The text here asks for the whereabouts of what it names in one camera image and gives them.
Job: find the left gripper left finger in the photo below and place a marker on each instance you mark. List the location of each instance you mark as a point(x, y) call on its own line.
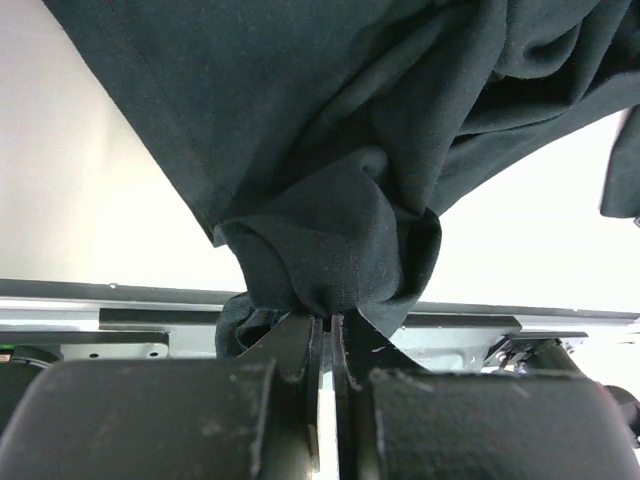
point(251, 417)

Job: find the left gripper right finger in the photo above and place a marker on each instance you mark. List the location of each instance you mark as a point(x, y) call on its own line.
point(397, 420)

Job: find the black t shirt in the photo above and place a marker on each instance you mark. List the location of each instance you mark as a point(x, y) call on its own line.
point(321, 141)

